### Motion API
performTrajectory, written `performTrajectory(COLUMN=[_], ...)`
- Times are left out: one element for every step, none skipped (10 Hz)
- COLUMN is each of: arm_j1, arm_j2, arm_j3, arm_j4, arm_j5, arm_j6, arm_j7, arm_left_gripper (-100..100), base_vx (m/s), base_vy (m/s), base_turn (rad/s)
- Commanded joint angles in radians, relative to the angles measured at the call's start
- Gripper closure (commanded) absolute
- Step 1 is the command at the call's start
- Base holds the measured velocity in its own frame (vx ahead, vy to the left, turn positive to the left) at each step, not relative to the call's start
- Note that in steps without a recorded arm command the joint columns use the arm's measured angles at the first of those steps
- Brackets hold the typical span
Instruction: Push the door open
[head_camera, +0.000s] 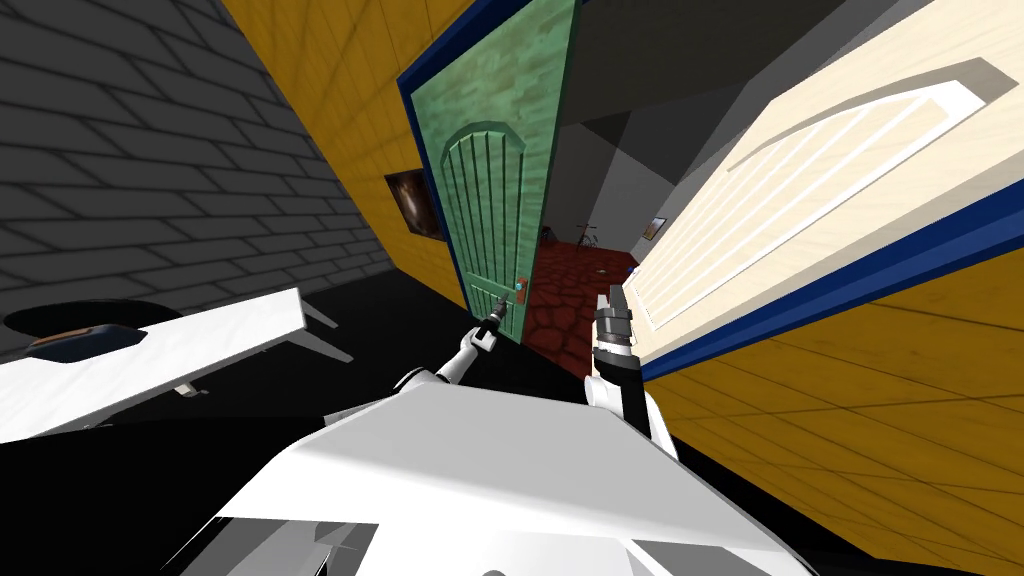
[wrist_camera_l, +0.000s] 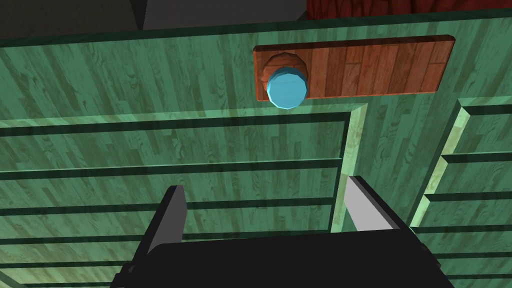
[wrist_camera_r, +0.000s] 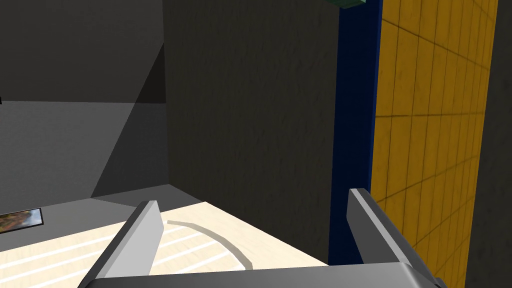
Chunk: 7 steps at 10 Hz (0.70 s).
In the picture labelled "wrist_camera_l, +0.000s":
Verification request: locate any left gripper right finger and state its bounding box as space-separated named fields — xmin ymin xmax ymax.
xmin=344 ymin=175 xmax=413 ymax=233

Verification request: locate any green wooden door leaf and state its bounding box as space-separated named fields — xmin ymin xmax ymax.
xmin=0 ymin=8 xmax=512 ymax=288

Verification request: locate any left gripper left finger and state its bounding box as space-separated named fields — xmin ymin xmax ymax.
xmin=135 ymin=185 xmax=188 ymax=262

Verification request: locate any brown wooden knob plate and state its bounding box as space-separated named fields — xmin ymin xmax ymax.
xmin=253 ymin=35 xmax=457 ymax=103

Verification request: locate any blue and brown door knob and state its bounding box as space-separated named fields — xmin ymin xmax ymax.
xmin=260 ymin=51 xmax=309 ymax=110

